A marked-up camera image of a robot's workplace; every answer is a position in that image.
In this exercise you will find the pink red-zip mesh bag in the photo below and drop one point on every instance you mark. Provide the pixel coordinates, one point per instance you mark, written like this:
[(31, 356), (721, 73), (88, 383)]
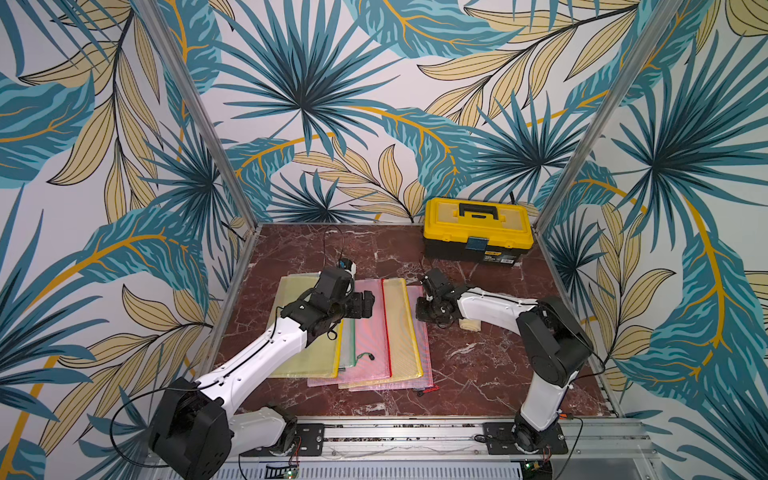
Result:
[(372, 359)]

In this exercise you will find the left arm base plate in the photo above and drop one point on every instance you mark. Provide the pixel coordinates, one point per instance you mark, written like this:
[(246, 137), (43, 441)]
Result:
[(300, 438)]

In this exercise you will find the yellow black toolbox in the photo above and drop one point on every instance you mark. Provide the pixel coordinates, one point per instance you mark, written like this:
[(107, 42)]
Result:
[(472, 231)]

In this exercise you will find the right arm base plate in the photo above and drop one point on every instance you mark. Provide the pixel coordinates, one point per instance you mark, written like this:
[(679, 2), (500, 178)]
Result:
[(511, 438)]

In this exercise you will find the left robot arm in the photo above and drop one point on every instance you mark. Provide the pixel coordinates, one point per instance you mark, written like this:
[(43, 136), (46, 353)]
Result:
[(196, 426)]

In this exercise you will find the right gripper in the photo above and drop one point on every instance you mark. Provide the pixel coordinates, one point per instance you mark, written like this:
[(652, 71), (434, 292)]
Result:
[(430, 309)]

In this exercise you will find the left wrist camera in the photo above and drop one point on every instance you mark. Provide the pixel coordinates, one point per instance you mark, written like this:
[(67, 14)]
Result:
[(346, 264)]

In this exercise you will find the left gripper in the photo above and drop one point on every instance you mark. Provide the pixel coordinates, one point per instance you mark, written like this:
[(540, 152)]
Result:
[(358, 310)]

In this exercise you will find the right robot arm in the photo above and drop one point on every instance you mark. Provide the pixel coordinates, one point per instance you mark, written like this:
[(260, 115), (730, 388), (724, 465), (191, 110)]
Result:
[(556, 345)]

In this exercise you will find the aluminium front rail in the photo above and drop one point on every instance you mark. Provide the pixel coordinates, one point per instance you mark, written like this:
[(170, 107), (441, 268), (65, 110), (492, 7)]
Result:
[(454, 448)]

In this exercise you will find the yellow-green mesh document bag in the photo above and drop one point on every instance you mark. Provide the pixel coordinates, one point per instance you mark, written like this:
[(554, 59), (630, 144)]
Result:
[(321, 359)]

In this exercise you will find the cream wiping cloth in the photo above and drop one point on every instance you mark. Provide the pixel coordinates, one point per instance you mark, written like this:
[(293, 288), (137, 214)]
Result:
[(470, 325)]

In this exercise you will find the green-zip clear mesh bag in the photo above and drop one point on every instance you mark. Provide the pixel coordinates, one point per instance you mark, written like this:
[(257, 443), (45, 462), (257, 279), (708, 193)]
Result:
[(348, 345)]

